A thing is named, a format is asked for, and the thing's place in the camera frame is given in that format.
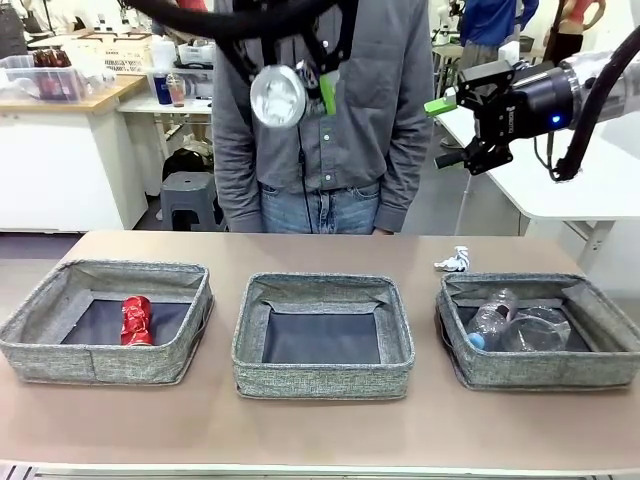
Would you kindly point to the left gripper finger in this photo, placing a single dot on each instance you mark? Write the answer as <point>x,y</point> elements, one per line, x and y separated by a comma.
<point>245,57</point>
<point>330,95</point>

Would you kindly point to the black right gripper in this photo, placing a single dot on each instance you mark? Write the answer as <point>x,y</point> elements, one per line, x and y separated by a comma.
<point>540,105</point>

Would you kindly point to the white paper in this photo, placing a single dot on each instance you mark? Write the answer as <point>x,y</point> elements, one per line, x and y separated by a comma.
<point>455,261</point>

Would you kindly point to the clear plastic water bottle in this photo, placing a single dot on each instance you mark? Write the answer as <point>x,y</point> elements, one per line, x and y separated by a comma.
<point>487,320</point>

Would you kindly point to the clear plastic cup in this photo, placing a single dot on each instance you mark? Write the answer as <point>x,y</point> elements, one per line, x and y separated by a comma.
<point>540,330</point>

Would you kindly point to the crushed red soda can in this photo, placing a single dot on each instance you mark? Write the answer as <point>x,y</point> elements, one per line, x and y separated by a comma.
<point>136,320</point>

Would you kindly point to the person's left forearm grey sleeve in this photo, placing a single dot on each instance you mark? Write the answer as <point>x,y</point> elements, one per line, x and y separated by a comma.
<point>405,175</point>

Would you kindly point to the person's right forearm grey sleeve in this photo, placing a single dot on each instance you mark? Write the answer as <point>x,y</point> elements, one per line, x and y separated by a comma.
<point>237,175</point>

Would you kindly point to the white tabletop appliance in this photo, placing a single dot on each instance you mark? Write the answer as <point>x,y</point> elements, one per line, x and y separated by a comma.
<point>197,52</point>

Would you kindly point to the person in grey shirt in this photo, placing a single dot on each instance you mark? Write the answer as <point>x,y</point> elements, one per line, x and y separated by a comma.
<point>375,150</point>

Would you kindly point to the pink drink cup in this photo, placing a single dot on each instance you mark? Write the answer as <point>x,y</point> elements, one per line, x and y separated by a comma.
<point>177,95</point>

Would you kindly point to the white plastic jug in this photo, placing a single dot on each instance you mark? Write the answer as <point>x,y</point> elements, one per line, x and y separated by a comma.
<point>162,52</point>

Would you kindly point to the background work table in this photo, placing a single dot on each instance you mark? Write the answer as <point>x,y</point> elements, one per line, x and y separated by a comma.
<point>445,50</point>

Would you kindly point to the small white background robot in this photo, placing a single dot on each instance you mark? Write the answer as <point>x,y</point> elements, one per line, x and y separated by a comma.
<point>442,22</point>

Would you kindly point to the white desk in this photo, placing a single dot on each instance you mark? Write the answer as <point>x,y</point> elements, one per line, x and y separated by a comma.
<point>145,106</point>

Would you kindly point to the black bag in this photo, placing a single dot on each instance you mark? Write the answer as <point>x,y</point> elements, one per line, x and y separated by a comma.
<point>185,160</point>

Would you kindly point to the grey plastic stool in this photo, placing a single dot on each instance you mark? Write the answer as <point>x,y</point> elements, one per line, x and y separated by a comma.
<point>190,182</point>

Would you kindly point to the clear plastic storage box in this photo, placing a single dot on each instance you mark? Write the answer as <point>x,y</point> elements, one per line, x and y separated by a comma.
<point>60,85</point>

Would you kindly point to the brown glass bottles cluster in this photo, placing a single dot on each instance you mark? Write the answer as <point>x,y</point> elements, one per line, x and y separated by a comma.
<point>50,57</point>

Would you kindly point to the dark grey garment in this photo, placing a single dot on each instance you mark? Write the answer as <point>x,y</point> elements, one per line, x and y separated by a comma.
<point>12,30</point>

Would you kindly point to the grey fabric basket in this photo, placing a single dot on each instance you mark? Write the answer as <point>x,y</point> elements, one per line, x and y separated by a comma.
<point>140,365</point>
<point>525,372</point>
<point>320,380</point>

